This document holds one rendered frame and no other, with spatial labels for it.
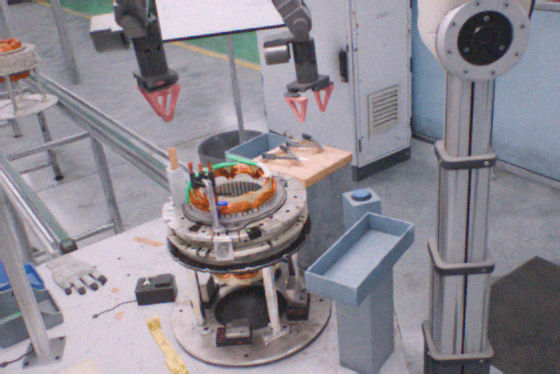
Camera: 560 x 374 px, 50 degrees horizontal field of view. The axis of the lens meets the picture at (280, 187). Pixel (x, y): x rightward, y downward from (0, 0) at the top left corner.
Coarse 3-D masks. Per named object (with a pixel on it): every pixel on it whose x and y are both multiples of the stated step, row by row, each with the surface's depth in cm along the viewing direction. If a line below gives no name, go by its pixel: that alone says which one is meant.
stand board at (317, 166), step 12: (300, 156) 157; (312, 156) 156; (324, 156) 155; (336, 156) 155; (348, 156) 155; (276, 168) 152; (288, 168) 151; (300, 168) 150; (312, 168) 150; (324, 168) 149; (336, 168) 152; (300, 180) 145; (312, 180) 146
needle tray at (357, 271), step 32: (384, 224) 126; (352, 256) 120; (384, 256) 112; (320, 288) 109; (352, 288) 105; (384, 288) 118; (352, 320) 119; (384, 320) 122; (352, 352) 123; (384, 352) 125
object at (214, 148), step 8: (216, 136) 317; (224, 136) 319; (232, 136) 320; (256, 136) 317; (200, 144) 308; (208, 144) 314; (216, 144) 318; (224, 144) 320; (232, 144) 322; (200, 152) 300; (208, 152) 315; (216, 152) 319; (224, 152) 321; (200, 160) 300; (208, 160) 292; (216, 160) 289; (224, 160) 288
